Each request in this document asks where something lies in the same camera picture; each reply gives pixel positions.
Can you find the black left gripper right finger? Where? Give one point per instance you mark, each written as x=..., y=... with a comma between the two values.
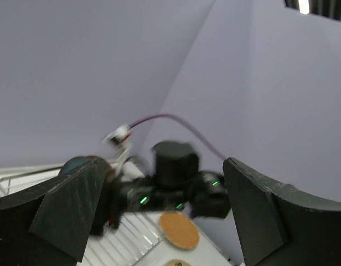
x=278, y=224

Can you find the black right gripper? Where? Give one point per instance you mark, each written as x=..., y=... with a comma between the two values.
x=177, y=180

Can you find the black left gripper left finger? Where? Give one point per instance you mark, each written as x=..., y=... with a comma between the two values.
x=49, y=223

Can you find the teal blossom round plate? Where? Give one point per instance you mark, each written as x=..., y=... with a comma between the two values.
x=73, y=163

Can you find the woven tan round plate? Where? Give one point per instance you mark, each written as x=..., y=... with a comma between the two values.
x=179, y=230

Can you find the cream floral plate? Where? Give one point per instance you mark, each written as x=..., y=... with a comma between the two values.
x=177, y=262

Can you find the wire metal dish rack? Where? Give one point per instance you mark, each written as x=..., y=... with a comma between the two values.
x=135, y=238

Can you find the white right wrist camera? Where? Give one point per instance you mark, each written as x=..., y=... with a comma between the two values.
x=119, y=140

